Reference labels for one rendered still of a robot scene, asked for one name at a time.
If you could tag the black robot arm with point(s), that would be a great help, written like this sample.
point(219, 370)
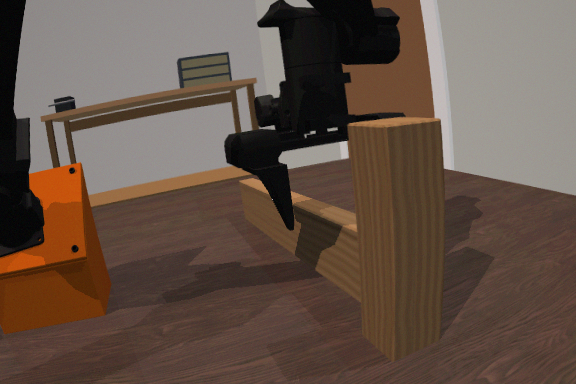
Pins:
point(332, 31)

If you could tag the wooden bed post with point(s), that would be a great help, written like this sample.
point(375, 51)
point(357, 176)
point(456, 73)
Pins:
point(399, 192)

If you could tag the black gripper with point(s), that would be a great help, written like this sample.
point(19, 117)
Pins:
point(317, 101)

